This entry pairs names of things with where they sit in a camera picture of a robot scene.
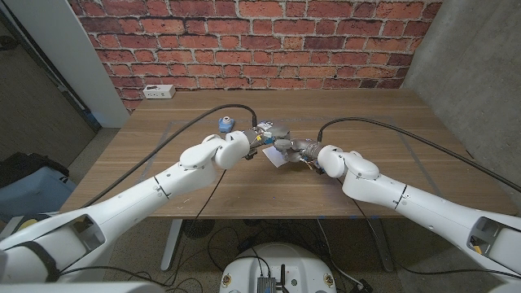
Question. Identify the round black floor fan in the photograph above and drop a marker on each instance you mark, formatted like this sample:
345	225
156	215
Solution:
198	228

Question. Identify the black yellow foot pedal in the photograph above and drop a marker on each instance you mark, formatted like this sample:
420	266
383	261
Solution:
27	224

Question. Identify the black bag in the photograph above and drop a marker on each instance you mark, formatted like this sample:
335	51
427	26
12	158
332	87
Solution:
24	164

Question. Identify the silver box with antenna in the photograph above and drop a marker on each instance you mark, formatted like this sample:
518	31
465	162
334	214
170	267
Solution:
266	285

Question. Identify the white power strip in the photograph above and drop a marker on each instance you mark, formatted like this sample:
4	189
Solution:
158	92

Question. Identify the black power adapter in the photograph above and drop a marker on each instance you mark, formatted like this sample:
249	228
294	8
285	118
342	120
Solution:
361	286

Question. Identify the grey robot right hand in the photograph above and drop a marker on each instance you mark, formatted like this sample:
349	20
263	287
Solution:
309	151

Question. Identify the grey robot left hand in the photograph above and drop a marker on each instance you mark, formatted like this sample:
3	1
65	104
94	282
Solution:
277	132

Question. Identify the small blue toy camera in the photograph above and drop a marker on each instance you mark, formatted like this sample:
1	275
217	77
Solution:
226	125

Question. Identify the grey table leg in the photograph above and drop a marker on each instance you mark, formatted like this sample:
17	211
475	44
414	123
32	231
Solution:
382	248

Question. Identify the blue storage bin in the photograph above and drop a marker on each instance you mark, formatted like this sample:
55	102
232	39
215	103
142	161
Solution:
32	191

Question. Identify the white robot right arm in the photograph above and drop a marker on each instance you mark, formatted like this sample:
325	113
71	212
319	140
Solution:
407	199

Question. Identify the white paper shipping label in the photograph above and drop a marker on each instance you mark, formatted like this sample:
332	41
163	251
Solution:
274	158

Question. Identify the white table leg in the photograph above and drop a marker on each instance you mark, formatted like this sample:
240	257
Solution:
171	244

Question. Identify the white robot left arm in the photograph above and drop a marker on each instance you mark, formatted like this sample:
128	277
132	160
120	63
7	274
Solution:
142	199

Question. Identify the red brick printed backdrop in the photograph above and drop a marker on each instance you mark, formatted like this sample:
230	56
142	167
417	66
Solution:
252	40

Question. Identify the white robot torso base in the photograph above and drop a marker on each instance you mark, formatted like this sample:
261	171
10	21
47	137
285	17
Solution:
301	264

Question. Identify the dark grey door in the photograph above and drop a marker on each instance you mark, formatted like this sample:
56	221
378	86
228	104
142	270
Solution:
32	114

